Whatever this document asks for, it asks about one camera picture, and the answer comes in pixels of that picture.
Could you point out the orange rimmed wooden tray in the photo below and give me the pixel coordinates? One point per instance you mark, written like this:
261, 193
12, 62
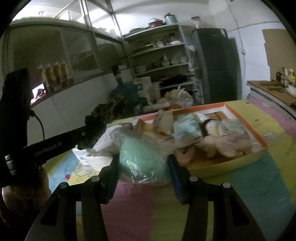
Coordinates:
215, 119

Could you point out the small lit phone screen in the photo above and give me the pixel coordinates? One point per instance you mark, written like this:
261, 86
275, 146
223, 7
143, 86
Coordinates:
38, 93

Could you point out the amber bottles on ledge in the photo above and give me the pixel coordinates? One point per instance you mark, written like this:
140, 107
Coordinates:
54, 77

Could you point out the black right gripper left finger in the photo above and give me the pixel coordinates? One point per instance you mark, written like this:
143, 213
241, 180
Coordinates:
108, 180

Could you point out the blue water jug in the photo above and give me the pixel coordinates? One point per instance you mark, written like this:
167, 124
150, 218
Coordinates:
129, 91

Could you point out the light blue lidded pot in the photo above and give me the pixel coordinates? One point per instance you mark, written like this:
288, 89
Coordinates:
170, 19

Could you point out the white bowl on counter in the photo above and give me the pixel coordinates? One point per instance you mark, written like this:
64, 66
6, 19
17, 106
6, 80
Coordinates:
291, 90

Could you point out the wooden kitchen counter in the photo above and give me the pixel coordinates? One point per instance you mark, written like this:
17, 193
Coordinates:
273, 90

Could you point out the brown cardboard wall sheet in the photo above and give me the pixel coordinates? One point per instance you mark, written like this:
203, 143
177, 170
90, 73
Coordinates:
280, 50

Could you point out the beige plush toy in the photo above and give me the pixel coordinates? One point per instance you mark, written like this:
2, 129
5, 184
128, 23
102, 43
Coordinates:
228, 146

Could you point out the green floral tissue pack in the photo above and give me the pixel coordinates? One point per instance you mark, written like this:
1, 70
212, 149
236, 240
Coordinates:
187, 131

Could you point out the green item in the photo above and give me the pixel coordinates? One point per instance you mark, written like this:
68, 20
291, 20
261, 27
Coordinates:
141, 159

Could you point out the dark green refrigerator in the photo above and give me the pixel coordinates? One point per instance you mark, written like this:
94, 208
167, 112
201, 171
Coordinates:
217, 64

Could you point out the glass jar on refrigerator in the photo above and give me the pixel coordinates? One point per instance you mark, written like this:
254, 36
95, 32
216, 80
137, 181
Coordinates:
197, 21

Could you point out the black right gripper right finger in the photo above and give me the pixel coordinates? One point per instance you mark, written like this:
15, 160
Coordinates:
179, 178

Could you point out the metal kitchen shelf rack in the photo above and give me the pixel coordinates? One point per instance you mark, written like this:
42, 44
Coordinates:
162, 54

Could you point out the person's left hand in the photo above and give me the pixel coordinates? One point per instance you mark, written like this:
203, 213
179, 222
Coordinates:
24, 200

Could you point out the clear plastic bag with food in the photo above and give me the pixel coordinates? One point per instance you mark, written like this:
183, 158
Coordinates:
179, 97

